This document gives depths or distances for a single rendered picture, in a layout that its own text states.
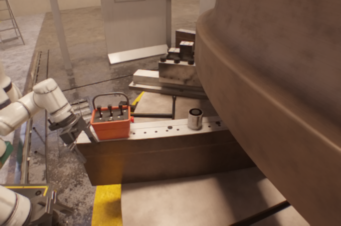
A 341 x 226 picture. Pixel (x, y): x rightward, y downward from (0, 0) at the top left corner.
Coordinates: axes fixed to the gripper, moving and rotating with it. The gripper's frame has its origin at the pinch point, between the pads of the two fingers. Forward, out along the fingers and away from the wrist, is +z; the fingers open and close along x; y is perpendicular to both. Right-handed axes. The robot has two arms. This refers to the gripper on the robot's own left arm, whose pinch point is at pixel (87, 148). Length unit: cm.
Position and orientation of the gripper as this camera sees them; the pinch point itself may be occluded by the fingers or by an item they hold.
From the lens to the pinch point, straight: 95.6
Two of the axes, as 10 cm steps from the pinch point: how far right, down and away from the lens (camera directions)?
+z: 4.0, 8.4, 3.7
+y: 9.2, -3.4, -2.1
